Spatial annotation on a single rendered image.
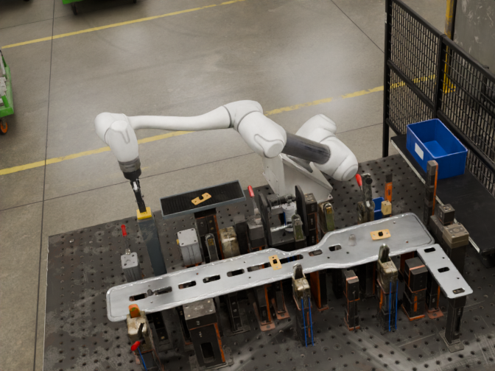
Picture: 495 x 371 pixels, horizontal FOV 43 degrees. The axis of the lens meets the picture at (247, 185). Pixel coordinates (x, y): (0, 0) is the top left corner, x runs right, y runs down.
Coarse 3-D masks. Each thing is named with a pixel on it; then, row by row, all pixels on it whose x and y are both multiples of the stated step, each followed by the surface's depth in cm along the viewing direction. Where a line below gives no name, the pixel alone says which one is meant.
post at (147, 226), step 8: (152, 216) 271; (144, 224) 270; (152, 224) 271; (144, 232) 273; (152, 232) 274; (144, 240) 275; (152, 240) 277; (152, 248) 280; (160, 248) 281; (152, 256) 283; (160, 256) 284; (152, 264) 285; (160, 264) 286; (160, 272) 289; (168, 288) 296
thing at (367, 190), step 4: (364, 176) 264; (368, 176) 265; (364, 180) 265; (368, 180) 262; (372, 180) 263; (364, 184) 265; (368, 184) 263; (364, 188) 266; (368, 188) 268; (364, 192) 267; (368, 192) 269; (364, 196) 268; (368, 196) 270; (364, 200) 270; (368, 200) 271; (372, 200) 270; (364, 204) 271; (372, 204) 271; (372, 208) 272
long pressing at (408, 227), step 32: (384, 224) 271; (416, 224) 268; (256, 256) 264; (288, 256) 262; (320, 256) 259; (352, 256) 257; (128, 288) 258; (160, 288) 255; (192, 288) 253; (224, 288) 251
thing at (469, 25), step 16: (448, 0) 500; (464, 0) 481; (480, 0) 458; (448, 16) 506; (464, 16) 486; (480, 16) 462; (448, 32) 513; (464, 32) 491; (480, 32) 467; (464, 48) 497; (480, 48) 472; (464, 80) 510
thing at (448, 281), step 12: (420, 252) 254; (432, 252) 254; (444, 252) 253; (432, 264) 248; (444, 264) 248; (432, 276) 245; (444, 276) 243; (456, 276) 242; (444, 288) 238; (456, 288) 237; (468, 288) 237
